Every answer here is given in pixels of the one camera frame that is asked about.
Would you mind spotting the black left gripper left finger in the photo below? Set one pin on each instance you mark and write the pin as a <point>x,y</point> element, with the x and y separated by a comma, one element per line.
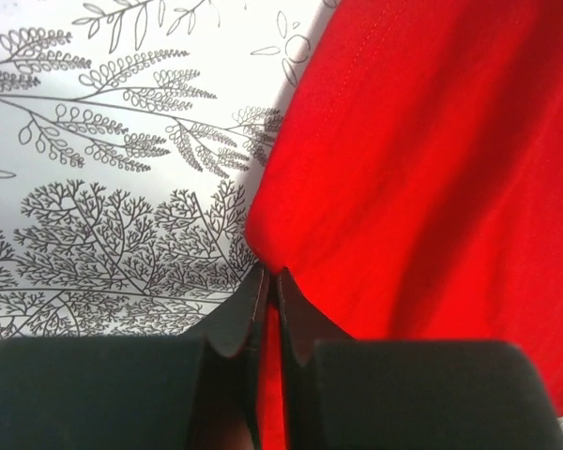
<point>197,390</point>

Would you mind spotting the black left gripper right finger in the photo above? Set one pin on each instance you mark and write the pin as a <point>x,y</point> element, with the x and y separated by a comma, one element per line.
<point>343,393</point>

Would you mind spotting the red t shirt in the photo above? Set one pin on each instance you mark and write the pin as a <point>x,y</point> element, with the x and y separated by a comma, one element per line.
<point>416,186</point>

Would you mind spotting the floral table mat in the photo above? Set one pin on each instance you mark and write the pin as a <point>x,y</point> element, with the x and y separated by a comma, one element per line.
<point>133,135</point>

